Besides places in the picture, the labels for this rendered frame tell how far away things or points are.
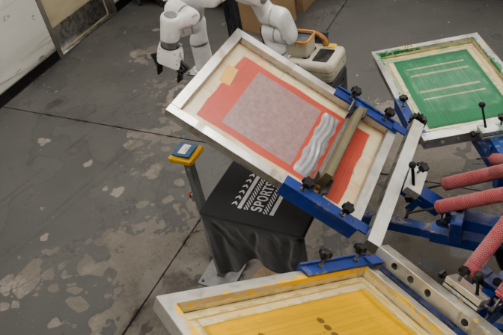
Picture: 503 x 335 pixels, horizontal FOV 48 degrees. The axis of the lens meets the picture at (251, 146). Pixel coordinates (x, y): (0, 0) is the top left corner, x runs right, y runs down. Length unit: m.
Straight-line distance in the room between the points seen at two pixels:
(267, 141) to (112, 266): 1.88
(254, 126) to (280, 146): 0.12
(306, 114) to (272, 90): 0.17
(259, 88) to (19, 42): 3.88
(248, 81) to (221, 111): 0.21
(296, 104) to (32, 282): 2.25
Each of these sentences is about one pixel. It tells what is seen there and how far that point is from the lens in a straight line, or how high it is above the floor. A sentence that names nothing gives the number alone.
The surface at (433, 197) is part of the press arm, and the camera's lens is 2.23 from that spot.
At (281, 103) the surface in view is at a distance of 2.26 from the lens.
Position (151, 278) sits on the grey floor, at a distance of 3.57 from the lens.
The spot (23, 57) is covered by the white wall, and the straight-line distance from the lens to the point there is 5.91.
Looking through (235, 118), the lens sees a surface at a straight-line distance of 2.12.
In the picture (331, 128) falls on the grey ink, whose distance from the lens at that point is 2.28.
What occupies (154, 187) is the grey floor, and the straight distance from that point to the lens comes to 4.13.
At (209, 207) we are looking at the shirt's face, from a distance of 2.47.
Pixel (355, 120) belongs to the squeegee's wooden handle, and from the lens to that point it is 2.23.
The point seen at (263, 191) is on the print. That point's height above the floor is 0.95.
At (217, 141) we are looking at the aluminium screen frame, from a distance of 1.98.
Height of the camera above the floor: 2.65
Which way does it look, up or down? 39 degrees down
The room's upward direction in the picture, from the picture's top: 12 degrees counter-clockwise
